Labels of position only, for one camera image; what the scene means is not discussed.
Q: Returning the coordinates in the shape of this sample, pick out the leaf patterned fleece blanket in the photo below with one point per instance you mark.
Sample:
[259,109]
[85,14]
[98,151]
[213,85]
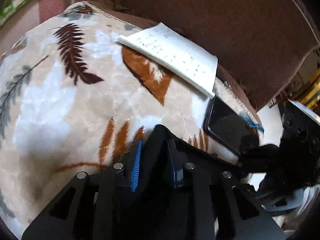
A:
[73,99]

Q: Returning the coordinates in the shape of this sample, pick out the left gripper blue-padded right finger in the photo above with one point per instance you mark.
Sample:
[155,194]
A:
[219,206]

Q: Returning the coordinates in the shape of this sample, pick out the blue pen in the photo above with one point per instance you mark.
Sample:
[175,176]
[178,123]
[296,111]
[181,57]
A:
[250,122]

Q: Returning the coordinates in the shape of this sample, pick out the brown bed headboard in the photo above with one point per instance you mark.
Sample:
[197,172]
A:
[261,43]

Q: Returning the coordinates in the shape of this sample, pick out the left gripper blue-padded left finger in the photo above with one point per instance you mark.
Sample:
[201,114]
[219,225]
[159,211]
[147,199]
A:
[83,209]

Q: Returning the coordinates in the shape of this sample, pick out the black smartphone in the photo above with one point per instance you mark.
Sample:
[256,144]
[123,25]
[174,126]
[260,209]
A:
[228,128]

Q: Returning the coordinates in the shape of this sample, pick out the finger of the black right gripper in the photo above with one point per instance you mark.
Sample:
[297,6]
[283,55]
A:
[258,159]

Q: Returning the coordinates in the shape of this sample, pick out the black pants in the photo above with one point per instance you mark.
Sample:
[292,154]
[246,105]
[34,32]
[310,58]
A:
[156,209]

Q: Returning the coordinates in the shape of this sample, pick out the white open notebook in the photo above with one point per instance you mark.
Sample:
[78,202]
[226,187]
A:
[181,56]

